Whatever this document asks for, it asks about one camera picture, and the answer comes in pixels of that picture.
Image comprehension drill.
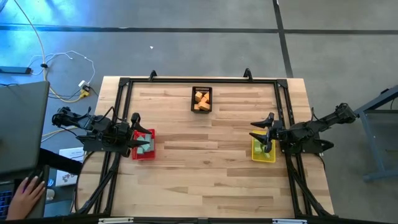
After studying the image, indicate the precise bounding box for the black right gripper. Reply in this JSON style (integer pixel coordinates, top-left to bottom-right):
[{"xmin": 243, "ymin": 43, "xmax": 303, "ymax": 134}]
[{"xmin": 249, "ymin": 112, "xmax": 285, "ymax": 153}]

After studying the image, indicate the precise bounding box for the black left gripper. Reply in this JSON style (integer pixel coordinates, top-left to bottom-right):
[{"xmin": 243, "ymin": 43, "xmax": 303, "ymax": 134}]
[{"xmin": 114, "ymin": 112, "xmax": 152, "ymax": 156}]

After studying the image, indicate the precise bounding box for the long light blue wooden block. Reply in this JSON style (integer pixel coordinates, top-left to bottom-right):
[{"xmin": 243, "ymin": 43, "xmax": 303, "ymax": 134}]
[{"xmin": 141, "ymin": 139, "xmax": 155, "ymax": 153}]

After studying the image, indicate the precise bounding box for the red plastic basket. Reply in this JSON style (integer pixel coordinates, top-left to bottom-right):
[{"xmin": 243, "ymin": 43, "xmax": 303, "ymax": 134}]
[{"xmin": 131, "ymin": 128, "xmax": 157, "ymax": 161}]

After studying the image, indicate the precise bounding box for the yellow plastic basket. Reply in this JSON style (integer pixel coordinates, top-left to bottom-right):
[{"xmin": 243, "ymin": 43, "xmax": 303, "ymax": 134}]
[{"xmin": 251, "ymin": 130, "xmax": 277, "ymax": 164}]

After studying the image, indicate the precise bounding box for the black plastic basket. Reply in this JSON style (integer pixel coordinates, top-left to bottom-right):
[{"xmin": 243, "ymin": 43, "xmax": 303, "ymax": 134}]
[{"xmin": 190, "ymin": 86, "xmax": 213, "ymax": 114}]

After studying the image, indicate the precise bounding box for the white printed paper sheet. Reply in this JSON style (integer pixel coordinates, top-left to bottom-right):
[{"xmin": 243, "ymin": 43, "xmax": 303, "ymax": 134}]
[{"xmin": 55, "ymin": 147, "xmax": 85, "ymax": 187}]

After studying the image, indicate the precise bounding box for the black angled bar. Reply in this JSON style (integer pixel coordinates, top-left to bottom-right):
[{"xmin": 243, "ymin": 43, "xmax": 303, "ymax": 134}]
[{"xmin": 39, "ymin": 147, "xmax": 83, "ymax": 175}]

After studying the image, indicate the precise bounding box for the grey laptop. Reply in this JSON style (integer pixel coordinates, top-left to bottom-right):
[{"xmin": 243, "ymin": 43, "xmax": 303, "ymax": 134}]
[{"xmin": 0, "ymin": 80, "xmax": 50, "ymax": 220}]

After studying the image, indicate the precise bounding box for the person's hand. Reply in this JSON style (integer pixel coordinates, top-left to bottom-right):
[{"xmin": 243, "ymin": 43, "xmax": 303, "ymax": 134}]
[{"xmin": 6, "ymin": 176, "xmax": 46, "ymax": 221}]

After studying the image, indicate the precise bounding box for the black power strip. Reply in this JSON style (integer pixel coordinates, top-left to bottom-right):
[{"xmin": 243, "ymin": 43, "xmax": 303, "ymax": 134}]
[{"xmin": 0, "ymin": 66, "xmax": 32, "ymax": 75}]

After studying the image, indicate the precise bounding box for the white floor cable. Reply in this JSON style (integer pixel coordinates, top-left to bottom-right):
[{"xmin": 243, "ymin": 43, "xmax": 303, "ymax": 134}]
[{"xmin": 29, "ymin": 50, "xmax": 96, "ymax": 86}]

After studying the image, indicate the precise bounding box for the black aluminium table frame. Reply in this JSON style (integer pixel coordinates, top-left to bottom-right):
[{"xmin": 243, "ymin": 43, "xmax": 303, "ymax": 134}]
[{"xmin": 73, "ymin": 67, "xmax": 336, "ymax": 218}]

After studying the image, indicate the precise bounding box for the white metal bracket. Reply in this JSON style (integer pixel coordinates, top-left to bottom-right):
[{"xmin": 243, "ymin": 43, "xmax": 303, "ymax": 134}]
[
  {"xmin": 98, "ymin": 217, "xmax": 134, "ymax": 224},
  {"xmin": 272, "ymin": 218, "xmax": 307, "ymax": 224}
]

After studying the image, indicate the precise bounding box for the blue metal table frame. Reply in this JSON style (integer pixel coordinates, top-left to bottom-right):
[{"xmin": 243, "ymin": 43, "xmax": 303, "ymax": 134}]
[{"xmin": 354, "ymin": 85, "xmax": 398, "ymax": 183}]

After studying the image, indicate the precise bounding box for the yellow floor cable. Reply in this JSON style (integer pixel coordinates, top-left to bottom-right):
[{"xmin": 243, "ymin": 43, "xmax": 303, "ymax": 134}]
[{"xmin": 12, "ymin": 0, "xmax": 86, "ymax": 103}]

